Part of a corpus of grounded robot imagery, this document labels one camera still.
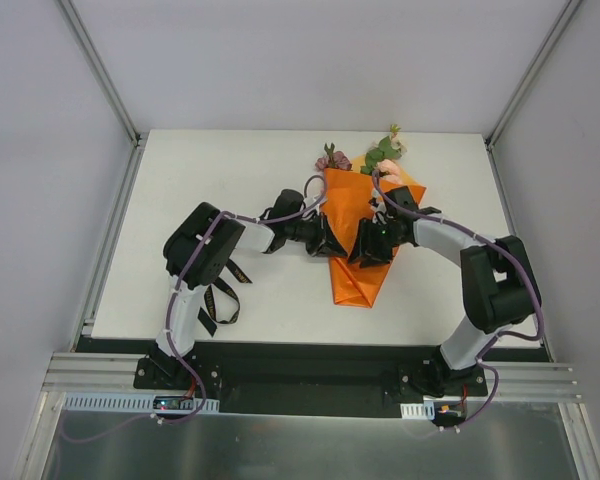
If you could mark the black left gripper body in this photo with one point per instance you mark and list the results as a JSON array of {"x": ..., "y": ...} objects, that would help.
[{"x": 323, "y": 235}]

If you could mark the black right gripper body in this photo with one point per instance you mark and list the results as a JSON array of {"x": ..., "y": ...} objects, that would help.
[{"x": 372, "y": 240}]

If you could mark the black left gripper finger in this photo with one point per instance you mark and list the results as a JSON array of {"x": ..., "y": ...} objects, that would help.
[
  {"x": 329, "y": 240},
  {"x": 327, "y": 250}
]

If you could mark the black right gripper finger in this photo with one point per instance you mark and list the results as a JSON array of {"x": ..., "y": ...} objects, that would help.
[
  {"x": 364, "y": 235},
  {"x": 367, "y": 260}
]

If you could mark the orange wrapping paper sheet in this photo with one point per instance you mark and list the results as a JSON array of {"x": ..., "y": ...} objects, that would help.
[{"x": 354, "y": 212}]

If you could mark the pink fake rose stem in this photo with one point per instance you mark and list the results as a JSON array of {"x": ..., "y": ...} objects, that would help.
[{"x": 390, "y": 171}]

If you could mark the mauve fake rose stem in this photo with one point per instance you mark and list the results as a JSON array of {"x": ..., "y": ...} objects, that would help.
[{"x": 332, "y": 158}]

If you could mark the white fake rose stem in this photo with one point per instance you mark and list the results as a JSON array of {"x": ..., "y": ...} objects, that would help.
[{"x": 390, "y": 148}]

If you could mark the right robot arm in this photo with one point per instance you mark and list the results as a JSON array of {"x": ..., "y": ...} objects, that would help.
[{"x": 498, "y": 285}]

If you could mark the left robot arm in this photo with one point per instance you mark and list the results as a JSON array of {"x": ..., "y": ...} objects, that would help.
[{"x": 201, "y": 248}]

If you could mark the black ribbon with gold text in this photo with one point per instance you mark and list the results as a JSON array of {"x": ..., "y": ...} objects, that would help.
[{"x": 215, "y": 302}]

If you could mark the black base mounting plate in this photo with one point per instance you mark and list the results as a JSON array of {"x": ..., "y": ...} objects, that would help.
[{"x": 306, "y": 379}]

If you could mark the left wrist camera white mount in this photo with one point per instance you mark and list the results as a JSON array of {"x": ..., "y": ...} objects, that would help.
[{"x": 313, "y": 208}]

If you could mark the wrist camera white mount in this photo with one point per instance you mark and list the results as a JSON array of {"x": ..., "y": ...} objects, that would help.
[
  {"x": 313, "y": 208},
  {"x": 380, "y": 214}
]

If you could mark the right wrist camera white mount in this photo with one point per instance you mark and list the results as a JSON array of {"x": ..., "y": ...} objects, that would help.
[{"x": 380, "y": 214}]

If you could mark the right white slotted cable duct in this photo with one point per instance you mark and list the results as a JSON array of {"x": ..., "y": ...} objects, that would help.
[{"x": 429, "y": 410}]

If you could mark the white slotted cable duct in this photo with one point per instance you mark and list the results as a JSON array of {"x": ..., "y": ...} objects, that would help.
[
  {"x": 138, "y": 403},
  {"x": 429, "y": 410}
]

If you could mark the left aluminium frame post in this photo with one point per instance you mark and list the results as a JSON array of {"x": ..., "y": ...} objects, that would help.
[{"x": 86, "y": 45}]

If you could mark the aluminium frame post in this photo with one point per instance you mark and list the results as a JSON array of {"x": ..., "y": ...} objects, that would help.
[
  {"x": 550, "y": 42},
  {"x": 86, "y": 45}
]

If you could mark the left white slotted cable duct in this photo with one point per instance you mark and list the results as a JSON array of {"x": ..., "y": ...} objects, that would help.
[{"x": 138, "y": 403}]

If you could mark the right aluminium frame post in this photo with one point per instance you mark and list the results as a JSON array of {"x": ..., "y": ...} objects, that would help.
[{"x": 550, "y": 42}]

